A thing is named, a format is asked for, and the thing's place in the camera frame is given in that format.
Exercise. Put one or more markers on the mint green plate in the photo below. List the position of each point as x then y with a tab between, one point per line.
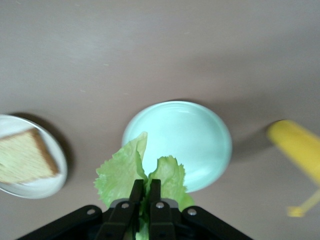
190	140

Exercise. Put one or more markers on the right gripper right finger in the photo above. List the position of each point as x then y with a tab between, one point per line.
162	222

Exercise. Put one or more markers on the green lettuce leaf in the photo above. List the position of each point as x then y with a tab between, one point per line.
120	175

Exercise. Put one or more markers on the yellow mustard squeeze bottle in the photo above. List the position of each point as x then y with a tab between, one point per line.
295	147

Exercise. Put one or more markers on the toasted bread slice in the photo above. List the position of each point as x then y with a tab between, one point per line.
25	157

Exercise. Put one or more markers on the beige plate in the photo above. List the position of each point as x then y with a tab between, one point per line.
50	187

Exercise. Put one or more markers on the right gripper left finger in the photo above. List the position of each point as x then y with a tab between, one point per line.
117	220

